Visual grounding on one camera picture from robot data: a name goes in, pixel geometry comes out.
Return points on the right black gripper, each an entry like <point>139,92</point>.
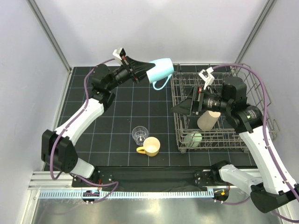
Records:
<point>184,107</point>

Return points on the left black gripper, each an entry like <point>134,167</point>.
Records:
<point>138,69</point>

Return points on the light blue mug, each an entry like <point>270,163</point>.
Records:
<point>163,69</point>

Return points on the beige paper cup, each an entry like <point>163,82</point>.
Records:
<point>207,120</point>

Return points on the pale green cup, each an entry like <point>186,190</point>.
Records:
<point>192,140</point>

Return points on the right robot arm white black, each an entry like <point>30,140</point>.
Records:
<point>275,187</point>

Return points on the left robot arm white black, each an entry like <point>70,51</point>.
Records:
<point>58,146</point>

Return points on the black grid mat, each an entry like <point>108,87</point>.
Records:
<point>108,140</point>

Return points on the yellow mug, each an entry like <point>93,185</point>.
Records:
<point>150,147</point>

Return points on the clear glass tumbler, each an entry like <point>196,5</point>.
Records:
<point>140,134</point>

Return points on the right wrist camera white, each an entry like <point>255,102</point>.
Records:
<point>207,76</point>

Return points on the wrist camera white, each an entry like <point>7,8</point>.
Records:
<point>119,55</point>
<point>207,76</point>

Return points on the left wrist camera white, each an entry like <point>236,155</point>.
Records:
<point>119,55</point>

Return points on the grey wire dish rack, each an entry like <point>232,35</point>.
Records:
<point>222,135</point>

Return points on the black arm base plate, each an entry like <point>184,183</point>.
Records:
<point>159,179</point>

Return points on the white slotted cable duct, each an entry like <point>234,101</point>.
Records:
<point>94,194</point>

